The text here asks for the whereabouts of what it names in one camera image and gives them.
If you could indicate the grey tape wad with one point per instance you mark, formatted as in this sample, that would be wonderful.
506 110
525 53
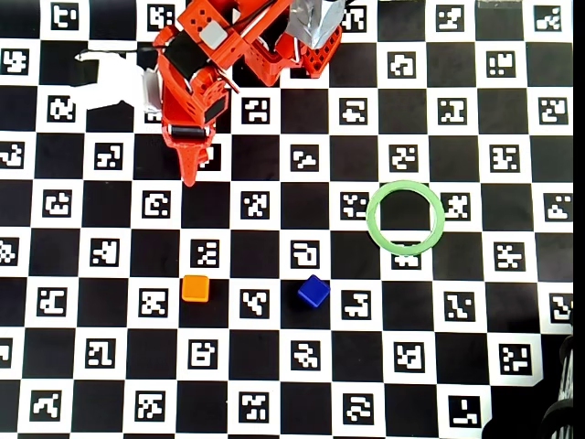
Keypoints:
315 20

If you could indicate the black flexible camera stand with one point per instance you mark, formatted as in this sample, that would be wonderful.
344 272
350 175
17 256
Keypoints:
564 402

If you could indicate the orange cube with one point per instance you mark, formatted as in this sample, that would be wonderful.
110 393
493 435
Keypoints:
195 289

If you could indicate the red robot arm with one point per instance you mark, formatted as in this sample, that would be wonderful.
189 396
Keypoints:
265 64

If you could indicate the blue cube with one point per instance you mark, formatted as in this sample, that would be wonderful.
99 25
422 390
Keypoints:
314 291

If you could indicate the black white marker checkerboard mat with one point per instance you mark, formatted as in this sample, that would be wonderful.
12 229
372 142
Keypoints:
301 215

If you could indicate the red gripper, black motor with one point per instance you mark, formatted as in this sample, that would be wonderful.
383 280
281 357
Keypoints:
188 132

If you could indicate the white wrist camera with mount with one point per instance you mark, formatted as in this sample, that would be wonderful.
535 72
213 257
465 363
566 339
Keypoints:
151 91

